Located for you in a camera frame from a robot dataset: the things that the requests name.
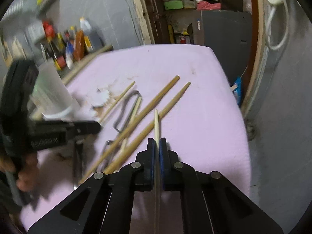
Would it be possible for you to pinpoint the white utensil holder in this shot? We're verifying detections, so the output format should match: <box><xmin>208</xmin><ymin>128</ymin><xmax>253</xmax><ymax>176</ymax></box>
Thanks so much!
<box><xmin>31</xmin><ymin>59</ymin><xmax>79</xmax><ymax>121</ymax></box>

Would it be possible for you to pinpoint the long brown chopstick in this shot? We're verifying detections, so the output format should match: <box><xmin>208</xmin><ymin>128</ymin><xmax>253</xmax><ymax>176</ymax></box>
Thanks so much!
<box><xmin>103</xmin><ymin>81</ymin><xmax>191</xmax><ymax>174</ymax></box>
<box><xmin>78</xmin><ymin>75</ymin><xmax>180</xmax><ymax>184</ymax></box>

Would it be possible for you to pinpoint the pale chopstick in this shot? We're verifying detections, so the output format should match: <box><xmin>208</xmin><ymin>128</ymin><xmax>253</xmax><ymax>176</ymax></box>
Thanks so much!
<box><xmin>154</xmin><ymin>109</ymin><xmax>160</xmax><ymax>233</ymax></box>

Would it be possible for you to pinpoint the left hand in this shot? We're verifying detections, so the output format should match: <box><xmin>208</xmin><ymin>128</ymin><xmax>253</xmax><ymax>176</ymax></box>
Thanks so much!
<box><xmin>1</xmin><ymin>153</ymin><xmax>39</xmax><ymax>192</ymax></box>

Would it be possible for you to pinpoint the brown sauce bottle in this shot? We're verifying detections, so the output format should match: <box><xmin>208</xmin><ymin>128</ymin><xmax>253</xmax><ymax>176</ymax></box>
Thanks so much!
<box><xmin>73</xmin><ymin>30</ymin><xmax>85</xmax><ymax>61</ymax></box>

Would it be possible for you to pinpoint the short light chopstick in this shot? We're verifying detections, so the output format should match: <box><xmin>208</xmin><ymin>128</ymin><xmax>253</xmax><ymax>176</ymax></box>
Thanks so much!
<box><xmin>120</xmin><ymin>96</ymin><xmax>142</xmax><ymax>153</ymax></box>

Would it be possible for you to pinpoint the thin light chopstick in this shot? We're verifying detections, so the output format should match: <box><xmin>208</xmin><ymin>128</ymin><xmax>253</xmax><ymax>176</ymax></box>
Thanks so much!
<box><xmin>98</xmin><ymin>81</ymin><xmax>135</xmax><ymax>123</ymax></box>

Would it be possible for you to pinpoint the blue snack bag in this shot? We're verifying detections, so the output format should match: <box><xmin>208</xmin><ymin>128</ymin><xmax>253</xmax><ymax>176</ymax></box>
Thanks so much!
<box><xmin>230</xmin><ymin>77</ymin><xmax>242</xmax><ymax>106</ymax></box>

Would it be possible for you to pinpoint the large oil bottle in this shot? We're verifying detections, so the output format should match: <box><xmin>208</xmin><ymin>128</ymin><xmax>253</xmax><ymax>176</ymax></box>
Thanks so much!
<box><xmin>79</xmin><ymin>17</ymin><xmax>94</xmax><ymax>53</ymax></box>

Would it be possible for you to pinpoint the grey refrigerator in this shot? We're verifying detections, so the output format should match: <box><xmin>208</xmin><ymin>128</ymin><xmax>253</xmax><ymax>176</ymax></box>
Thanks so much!
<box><xmin>192</xmin><ymin>10</ymin><xmax>252</xmax><ymax>85</ymax></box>

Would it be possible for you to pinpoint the green box on shelf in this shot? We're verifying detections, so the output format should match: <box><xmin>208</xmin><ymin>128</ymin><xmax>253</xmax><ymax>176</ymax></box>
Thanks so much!
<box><xmin>164</xmin><ymin>0</ymin><xmax>183</xmax><ymax>10</ymax></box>

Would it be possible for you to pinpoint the pink cloth on fridge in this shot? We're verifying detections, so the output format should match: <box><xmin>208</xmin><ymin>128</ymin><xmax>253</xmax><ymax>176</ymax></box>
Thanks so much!
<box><xmin>197</xmin><ymin>1</ymin><xmax>221</xmax><ymax>11</ymax></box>

